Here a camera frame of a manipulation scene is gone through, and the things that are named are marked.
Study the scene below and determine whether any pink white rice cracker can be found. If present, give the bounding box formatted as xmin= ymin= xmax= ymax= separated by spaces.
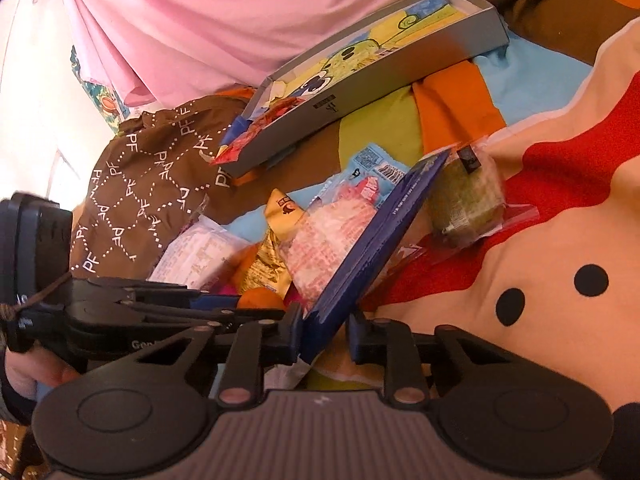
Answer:
xmin=279 ymin=196 xmax=378 ymax=315

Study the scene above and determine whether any gold foil snack packet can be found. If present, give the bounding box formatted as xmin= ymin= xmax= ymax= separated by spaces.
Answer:
xmin=231 ymin=188 xmax=305 ymax=299

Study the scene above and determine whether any light blue candy packet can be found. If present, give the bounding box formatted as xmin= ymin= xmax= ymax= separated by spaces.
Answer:
xmin=329 ymin=143 xmax=408 ymax=208

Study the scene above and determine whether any person's left hand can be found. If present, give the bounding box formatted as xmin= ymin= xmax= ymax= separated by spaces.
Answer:
xmin=4 ymin=346 xmax=80 ymax=400

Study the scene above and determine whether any small orange fruit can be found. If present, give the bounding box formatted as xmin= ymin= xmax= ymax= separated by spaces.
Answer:
xmin=236 ymin=287 xmax=286 ymax=311

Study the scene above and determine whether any white pink wrapped snack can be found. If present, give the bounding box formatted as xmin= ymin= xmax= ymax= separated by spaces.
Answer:
xmin=149 ymin=216 xmax=250 ymax=290

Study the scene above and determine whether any brown patterned garment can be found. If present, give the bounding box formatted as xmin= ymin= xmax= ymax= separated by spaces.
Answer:
xmin=69 ymin=93 xmax=266 ymax=281

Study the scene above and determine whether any green cake in clear wrapper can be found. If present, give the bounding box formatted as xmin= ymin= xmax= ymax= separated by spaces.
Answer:
xmin=427 ymin=142 xmax=539 ymax=249

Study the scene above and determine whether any red snack packet in box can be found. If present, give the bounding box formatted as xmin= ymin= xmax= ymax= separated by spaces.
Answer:
xmin=210 ymin=96 xmax=304 ymax=165

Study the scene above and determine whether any colourful striped blanket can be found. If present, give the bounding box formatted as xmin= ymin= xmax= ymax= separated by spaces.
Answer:
xmin=214 ymin=0 xmax=640 ymax=411

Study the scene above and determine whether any grey cardboard box with drawing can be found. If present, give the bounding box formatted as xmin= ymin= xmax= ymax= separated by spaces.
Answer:
xmin=217 ymin=0 xmax=509 ymax=178

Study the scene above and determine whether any pink cloth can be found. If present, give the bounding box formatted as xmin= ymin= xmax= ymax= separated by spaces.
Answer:
xmin=62 ymin=0 xmax=398 ymax=107

